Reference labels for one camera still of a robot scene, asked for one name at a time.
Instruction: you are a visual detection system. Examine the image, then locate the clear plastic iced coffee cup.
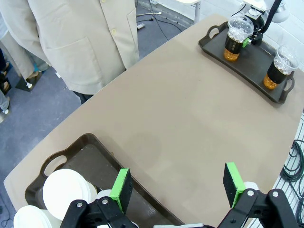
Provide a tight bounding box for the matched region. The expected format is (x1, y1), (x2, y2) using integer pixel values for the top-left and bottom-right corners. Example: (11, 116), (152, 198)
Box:
(263, 45), (299, 90)
(223, 14), (254, 63)

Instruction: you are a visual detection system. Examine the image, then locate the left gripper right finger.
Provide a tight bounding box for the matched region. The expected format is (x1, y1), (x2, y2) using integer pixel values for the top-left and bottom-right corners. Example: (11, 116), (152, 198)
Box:
(217, 162), (300, 228)

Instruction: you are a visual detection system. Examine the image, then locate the person in beige jacket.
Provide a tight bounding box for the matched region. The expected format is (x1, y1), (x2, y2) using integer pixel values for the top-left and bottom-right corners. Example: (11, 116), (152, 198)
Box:
(0, 0), (140, 105)

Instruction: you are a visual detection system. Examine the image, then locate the white wire rack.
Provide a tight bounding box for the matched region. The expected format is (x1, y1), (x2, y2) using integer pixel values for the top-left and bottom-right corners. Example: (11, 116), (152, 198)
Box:
(273, 114), (304, 228)

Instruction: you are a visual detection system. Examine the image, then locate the white paper coffee cup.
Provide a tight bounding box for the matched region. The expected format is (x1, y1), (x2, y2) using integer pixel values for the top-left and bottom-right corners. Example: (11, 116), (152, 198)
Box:
(13, 205), (52, 228)
(42, 168), (97, 221)
(96, 189), (113, 199)

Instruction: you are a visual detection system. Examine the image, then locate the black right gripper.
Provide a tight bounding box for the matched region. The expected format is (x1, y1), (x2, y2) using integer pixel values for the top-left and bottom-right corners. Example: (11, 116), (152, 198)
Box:
(242, 11), (266, 48)

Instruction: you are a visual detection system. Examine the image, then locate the black floor cable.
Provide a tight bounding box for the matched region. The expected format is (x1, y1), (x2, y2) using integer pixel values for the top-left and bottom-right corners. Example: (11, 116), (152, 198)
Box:
(136, 0), (190, 41)

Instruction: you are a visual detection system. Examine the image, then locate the white folding table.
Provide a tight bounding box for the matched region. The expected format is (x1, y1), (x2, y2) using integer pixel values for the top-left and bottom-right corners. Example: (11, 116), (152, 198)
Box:
(175, 0), (202, 24)

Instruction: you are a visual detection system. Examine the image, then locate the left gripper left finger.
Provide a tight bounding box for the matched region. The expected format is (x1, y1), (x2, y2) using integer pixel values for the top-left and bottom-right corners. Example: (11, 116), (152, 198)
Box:
(59, 168), (138, 228)

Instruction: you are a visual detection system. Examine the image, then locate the brown plastic serving tray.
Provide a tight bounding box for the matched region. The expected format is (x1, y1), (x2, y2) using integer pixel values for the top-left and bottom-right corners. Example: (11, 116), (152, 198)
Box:
(198, 21), (295, 105)
(25, 133), (186, 228)

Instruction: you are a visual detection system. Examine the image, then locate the mannequin stand base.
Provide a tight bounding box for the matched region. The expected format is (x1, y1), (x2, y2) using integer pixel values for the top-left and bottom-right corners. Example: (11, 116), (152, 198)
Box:
(15, 71), (43, 92)

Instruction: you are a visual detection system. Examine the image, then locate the thick black right arm hose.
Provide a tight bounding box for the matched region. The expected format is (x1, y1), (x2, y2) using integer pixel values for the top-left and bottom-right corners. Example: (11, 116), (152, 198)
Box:
(260, 0), (283, 34)

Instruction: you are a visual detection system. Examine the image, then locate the dark coiled cable bundle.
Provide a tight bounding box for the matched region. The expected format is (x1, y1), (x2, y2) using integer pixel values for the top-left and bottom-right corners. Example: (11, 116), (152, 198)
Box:
(280, 139), (304, 182)

